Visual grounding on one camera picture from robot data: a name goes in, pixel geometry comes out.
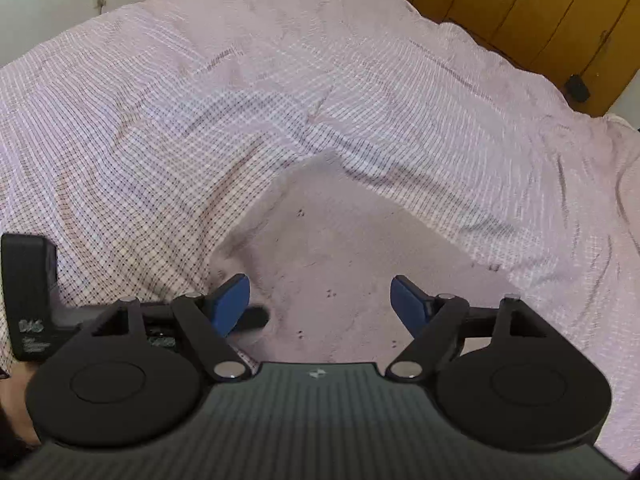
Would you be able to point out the wooden wardrobe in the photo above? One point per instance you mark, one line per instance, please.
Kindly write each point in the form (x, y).
(525, 10)

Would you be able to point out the plaid bed sheet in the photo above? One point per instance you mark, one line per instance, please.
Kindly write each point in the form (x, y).
(200, 110)

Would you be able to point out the small black box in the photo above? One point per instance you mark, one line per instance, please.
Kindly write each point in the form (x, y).
(578, 87)

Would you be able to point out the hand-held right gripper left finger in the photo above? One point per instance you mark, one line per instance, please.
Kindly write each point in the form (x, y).
(232, 304)

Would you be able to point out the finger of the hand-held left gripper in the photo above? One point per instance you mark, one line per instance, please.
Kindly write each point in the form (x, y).
(256, 317)

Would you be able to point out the pink fuzzy cloth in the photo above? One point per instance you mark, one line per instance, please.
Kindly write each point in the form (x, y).
(350, 260)

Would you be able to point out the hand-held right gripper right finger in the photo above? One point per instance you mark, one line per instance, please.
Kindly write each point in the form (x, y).
(407, 304)

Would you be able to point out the pink fuzzy blanket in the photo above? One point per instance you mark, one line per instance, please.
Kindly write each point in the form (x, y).
(622, 125)

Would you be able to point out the person's left hand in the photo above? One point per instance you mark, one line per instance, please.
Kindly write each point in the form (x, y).
(22, 400)

